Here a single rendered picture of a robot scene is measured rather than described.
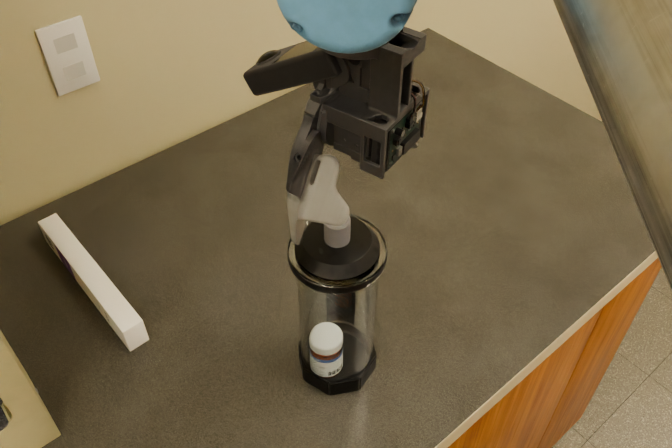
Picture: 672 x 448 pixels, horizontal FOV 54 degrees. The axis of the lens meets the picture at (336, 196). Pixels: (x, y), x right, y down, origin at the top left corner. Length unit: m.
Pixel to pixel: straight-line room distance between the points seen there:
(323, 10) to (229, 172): 0.82
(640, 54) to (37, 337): 0.88
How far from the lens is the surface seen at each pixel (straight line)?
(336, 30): 0.35
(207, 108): 1.27
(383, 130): 0.51
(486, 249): 1.03
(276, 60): 0.58
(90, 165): 1.21
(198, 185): 1.13
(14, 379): 0.79
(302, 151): 0.55
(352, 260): 0.68
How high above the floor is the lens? 1.69
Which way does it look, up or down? 44 degrees down
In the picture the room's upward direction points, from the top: straight up
